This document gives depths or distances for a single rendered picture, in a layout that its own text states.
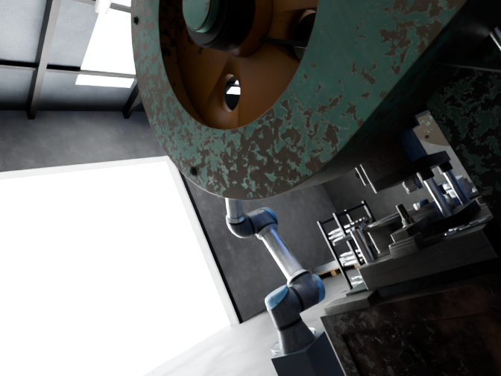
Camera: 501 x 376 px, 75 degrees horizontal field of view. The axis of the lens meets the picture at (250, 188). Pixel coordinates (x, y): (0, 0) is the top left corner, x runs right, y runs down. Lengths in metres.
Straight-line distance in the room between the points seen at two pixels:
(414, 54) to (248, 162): 0.37
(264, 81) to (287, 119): 0.17
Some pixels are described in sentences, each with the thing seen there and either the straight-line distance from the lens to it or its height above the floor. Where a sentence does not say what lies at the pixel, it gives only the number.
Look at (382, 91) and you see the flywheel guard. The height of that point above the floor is 0.97.
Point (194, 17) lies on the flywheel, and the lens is 0.75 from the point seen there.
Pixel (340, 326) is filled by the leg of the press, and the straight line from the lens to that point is 0.95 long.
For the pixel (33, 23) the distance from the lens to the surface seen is 4.90.
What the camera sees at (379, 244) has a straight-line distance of 1.05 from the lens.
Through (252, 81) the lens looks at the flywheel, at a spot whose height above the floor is 1.20.
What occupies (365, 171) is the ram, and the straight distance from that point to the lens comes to 0.99.
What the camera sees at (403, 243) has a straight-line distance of 0.80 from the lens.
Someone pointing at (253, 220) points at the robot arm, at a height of 1.01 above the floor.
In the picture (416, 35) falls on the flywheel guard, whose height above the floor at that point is 1.01.
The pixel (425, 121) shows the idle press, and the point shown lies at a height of 1.19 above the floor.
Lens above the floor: 0.82
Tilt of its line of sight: 12 degrees up
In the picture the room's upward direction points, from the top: 24 degrees counter-clockwise
